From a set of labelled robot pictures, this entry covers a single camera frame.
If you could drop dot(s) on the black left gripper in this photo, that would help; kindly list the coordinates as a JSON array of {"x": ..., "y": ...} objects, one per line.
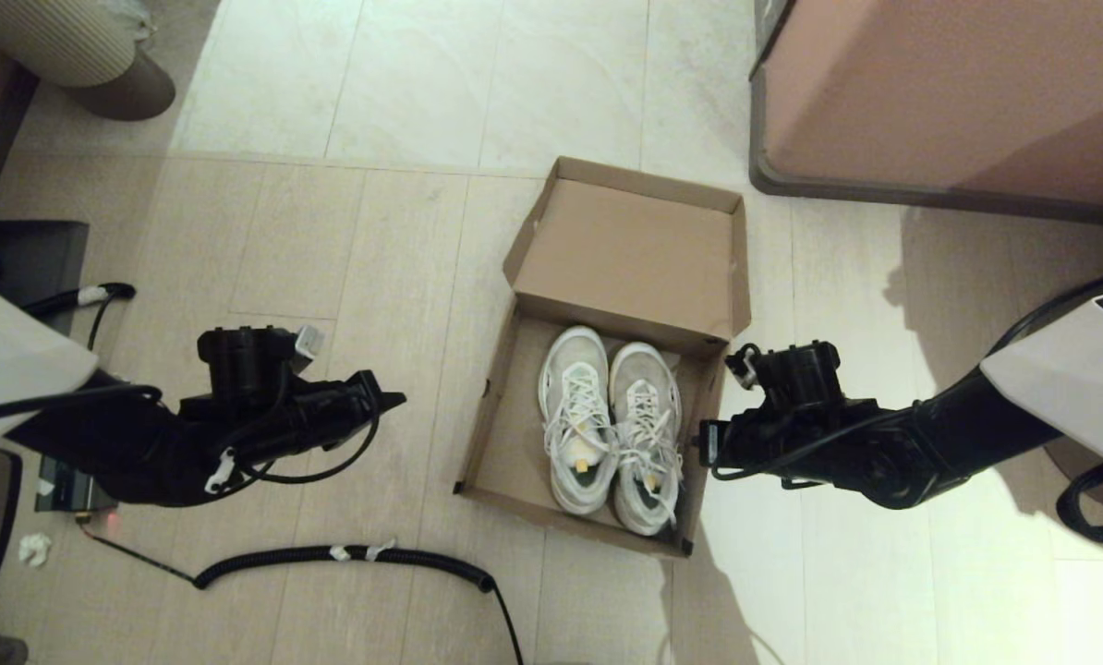
[{"x": 297, "y": 420}]

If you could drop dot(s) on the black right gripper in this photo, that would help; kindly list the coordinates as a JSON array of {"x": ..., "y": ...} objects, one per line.
[{"x": 801, "y": 443}]

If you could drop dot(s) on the white mesh sneaker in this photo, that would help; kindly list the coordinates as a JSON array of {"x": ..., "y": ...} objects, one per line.
[
  {"x": 575, "y": 360},
  {"x": 646, "y": 369}
]

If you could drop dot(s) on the brown cardboard shoe box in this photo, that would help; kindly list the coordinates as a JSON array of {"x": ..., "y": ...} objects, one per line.
[{"x": 625, "y": 249}]

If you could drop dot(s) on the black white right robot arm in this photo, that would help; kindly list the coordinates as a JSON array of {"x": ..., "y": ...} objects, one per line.
[{"x": 958, "y": 425}]

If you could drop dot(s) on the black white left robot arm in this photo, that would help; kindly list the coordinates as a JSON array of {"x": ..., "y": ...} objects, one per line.
[{"x": 99, "y": 443}]

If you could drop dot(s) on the grey metal power supply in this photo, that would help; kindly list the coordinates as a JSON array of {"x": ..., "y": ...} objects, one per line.
[{"x": 62, "y": 489}]

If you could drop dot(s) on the crumpled white tissue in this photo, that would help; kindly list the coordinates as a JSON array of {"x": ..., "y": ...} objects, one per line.
[{"x": 36, "y": 550}]

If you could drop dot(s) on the white plastic bag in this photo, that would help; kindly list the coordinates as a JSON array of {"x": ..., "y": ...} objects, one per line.
[{"x": 136, "y": 18}]

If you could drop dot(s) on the ribbed beige round bin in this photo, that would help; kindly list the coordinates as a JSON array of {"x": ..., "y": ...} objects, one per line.
[{"x": 43, "y": 37}]

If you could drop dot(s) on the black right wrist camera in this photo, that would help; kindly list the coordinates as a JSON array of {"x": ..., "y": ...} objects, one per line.
[{"x": 792, "y": 369}]

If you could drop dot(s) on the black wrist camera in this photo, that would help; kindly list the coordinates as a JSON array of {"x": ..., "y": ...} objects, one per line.
[
  {"x": 237, "y": 360},
  {"x": 792, "y": 369}
]

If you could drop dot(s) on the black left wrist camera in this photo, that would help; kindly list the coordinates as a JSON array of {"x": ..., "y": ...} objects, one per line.
[{"x": 237, "y": 360}]

